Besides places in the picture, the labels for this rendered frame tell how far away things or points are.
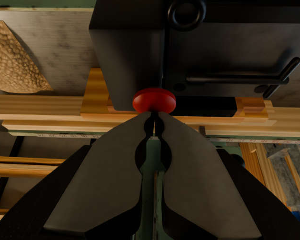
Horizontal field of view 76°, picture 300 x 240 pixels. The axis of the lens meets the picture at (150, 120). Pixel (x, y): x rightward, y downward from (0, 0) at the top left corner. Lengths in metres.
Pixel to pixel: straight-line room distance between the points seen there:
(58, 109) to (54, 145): 2.63
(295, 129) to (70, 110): 0.38
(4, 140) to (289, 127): 3.25
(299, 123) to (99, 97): 0.33
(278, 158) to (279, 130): 0.86
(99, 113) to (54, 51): 0.10
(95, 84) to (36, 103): 0.14
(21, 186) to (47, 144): 0.58
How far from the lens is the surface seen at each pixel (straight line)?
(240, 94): 0.17
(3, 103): 0.41
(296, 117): 0.42
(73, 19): 0.25
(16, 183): 3.01
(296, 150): 1.12
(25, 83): 0.33
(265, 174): 1.90
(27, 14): 0.27
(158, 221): 0.37
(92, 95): 0.26
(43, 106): 0.37
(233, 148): 0.27
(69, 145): 2.91
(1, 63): 0.31
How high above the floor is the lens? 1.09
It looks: 29 degrees down
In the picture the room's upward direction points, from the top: 178 degrees counter-clockwise
